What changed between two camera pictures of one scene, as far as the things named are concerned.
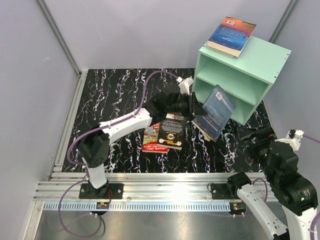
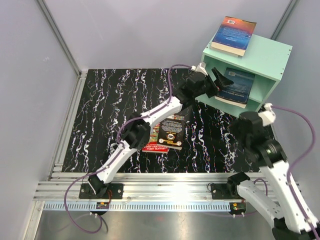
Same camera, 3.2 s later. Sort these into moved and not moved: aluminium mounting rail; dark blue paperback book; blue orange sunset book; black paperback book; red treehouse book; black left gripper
Moved: black left gripper; dark blue paperback book
Not moved: aluminium mounting rail; black paperback book; blue orange sunset book; red treehouse book
